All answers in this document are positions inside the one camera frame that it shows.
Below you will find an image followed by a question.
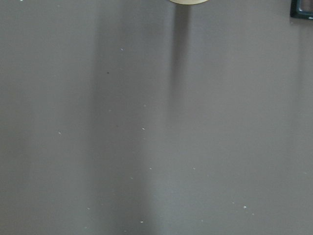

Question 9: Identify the wooden mug tree stand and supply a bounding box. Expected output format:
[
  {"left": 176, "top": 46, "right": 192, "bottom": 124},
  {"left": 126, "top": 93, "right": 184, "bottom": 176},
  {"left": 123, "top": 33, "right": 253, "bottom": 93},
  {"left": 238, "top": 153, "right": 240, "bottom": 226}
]
[{"left": 169, "top": 0, "right": 208, "bottom": 5}]

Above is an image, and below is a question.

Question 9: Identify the black tray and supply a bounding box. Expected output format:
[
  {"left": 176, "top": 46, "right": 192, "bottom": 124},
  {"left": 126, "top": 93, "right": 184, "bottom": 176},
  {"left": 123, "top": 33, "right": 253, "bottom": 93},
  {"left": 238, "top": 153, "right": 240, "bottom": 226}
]
[{"left": 290, "top": 0, "right": 313, "bottom": 20}]

